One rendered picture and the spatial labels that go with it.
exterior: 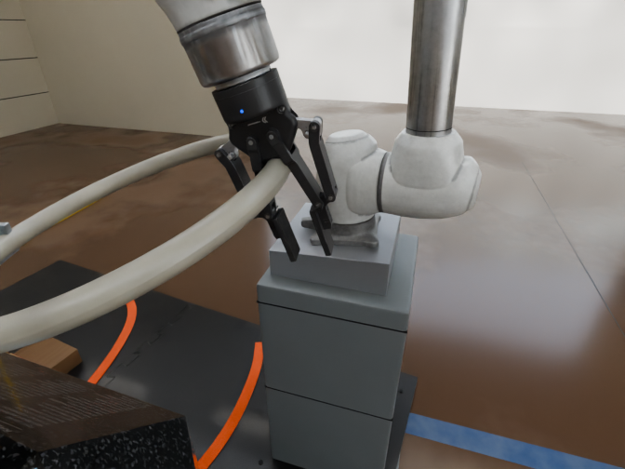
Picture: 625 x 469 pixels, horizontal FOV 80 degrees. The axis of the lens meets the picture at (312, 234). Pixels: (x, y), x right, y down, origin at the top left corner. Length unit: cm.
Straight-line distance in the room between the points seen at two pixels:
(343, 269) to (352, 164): 26
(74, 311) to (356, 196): 69
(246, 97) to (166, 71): 565
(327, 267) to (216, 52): 67
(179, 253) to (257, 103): 17
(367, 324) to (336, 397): 31
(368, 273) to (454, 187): 28
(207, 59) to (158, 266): 20
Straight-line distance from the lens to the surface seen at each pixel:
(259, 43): 40
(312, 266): 96
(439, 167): 86
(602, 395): 216
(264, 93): 41
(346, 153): 90
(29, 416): 85
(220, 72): 40
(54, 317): 36
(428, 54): 84
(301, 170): 44
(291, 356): 113
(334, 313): 97
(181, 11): 41
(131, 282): 34
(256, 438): 164
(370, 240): 97
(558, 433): 192
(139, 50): 628
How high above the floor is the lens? 139
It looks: 29 degrees down
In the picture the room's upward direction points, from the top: straight up
